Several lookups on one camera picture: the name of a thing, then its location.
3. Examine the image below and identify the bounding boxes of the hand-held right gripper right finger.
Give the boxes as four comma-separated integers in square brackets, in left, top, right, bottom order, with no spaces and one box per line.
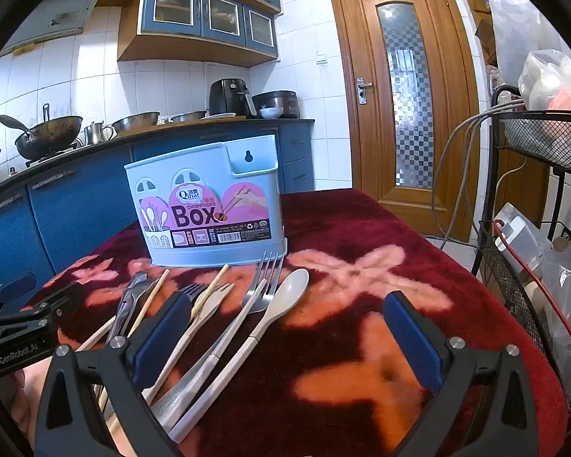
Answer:
[383,290,538,457]

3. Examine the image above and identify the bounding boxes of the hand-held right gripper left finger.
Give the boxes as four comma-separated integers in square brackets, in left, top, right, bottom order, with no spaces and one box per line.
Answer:
[33,290,193,457]

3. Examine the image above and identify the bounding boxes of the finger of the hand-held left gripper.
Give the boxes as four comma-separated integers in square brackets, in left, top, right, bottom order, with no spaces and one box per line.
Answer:
[0,273,35,308]
[0,283,85,344]

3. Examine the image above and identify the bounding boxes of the wooden chopstick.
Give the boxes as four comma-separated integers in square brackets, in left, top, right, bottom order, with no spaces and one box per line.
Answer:
[75,314,117,354]
[190,264,230,322]
[126,269,171,339]

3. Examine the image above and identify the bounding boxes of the steel knife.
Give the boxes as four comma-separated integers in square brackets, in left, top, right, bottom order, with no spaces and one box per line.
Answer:
[105,271,161,346]

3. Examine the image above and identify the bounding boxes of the large steel fork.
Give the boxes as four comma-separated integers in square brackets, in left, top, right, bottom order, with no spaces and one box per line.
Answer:
[150,250,286,427]

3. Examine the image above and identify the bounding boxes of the light blue chopsticks box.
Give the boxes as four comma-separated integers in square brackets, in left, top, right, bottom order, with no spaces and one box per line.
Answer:
[124,134,289,268]

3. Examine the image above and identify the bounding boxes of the person's left hand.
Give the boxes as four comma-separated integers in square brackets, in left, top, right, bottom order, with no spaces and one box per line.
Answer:
[10,359,49,444]

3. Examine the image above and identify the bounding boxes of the blue base cabinets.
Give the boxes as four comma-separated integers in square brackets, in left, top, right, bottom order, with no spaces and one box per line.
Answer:
[0,121,315,306]

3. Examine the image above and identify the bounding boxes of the red floral blanket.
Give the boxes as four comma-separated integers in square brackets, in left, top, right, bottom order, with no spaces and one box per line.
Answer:
[26,188,569,457]

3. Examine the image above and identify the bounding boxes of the white power adapter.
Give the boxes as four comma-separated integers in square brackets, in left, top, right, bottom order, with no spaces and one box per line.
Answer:
[495,202,544,268]

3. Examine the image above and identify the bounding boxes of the crumpled clear plastic bags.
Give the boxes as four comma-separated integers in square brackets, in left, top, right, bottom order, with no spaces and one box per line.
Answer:
[537,238,571,406]

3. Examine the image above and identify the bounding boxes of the steel kettle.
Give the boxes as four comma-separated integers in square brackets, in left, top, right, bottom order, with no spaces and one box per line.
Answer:
[83,121,115,146]

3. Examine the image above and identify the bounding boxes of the black countertop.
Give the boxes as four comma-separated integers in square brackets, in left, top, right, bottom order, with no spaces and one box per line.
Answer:
[0,118,315,192]

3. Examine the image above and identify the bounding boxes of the steel bowls on counter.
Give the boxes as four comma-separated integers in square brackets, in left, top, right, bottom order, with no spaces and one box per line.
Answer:
[111,112,161,134]

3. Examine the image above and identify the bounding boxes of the wooden door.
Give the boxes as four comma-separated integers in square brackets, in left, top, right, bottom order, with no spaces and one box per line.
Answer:
[327,0,481,243]

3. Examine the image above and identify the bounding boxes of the black air fryer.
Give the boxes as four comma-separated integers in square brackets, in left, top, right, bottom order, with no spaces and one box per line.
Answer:
[208,79,257,117]

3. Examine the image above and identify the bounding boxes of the dark rice cooker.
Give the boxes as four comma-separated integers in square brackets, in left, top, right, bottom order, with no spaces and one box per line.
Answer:
[252,90,300,119]

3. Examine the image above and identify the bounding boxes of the grey range hood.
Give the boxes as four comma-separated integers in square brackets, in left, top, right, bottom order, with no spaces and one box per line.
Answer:
[0,0,110,53]

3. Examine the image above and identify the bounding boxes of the clear plastic bag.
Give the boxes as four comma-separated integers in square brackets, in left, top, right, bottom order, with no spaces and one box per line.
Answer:
[518,50,571,115]

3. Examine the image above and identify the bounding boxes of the large white plastic bag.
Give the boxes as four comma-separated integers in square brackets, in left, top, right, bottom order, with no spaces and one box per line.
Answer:
[488,0,568,87]

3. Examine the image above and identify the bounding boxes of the wooden shelf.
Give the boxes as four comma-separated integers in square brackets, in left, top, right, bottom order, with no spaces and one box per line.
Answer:
[452,0,505,64]

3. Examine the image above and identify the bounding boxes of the red cable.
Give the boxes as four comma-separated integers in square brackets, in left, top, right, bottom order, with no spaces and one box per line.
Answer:
[492,221,571,397]

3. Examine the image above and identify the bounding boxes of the grey cables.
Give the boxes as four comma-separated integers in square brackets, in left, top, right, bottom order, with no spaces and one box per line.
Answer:
[431,104,522,249]

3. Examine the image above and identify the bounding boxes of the black wire rack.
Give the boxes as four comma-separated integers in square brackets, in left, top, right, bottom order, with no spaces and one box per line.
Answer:
[471,85,571,420]

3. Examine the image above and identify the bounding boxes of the blue glass-door wall cabinet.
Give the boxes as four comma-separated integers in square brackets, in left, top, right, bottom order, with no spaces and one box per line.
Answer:
[116,0,281,68]

